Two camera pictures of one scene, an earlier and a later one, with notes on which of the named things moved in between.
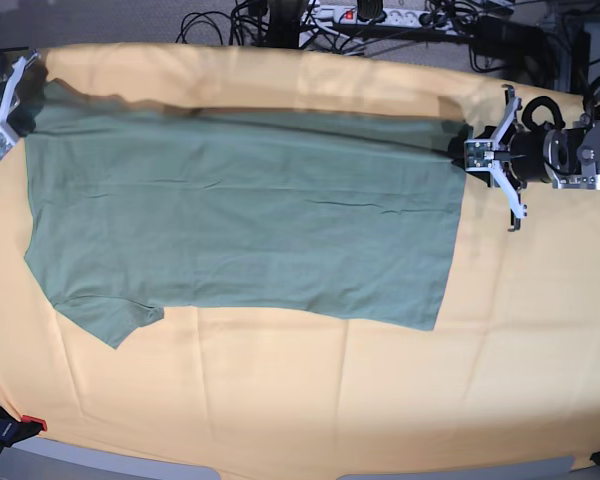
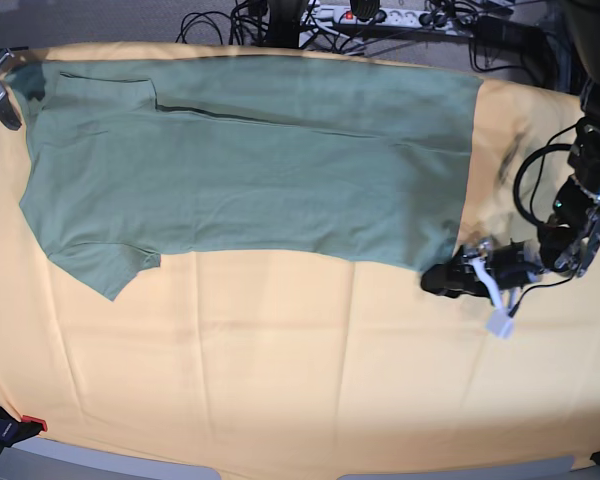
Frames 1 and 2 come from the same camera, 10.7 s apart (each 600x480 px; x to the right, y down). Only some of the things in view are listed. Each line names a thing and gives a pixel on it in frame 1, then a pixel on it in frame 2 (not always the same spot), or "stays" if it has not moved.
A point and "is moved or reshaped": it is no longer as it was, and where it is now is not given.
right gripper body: x=519 y=159 -> x=507 y=266
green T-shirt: x=130 y=207 is moved or reshaped
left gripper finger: x=22 y=121 -> x=6 y=111
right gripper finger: x=456 y=148 -> x=452 y=279
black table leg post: x=284 y=23 stays
